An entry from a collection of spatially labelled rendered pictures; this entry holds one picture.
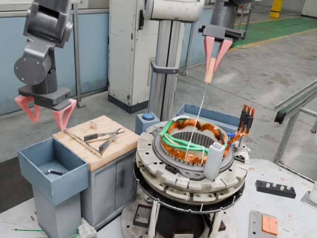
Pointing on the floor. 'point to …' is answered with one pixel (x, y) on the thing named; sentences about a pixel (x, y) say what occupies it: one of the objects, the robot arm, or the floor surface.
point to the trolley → (247, 19)
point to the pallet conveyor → (287, 112)
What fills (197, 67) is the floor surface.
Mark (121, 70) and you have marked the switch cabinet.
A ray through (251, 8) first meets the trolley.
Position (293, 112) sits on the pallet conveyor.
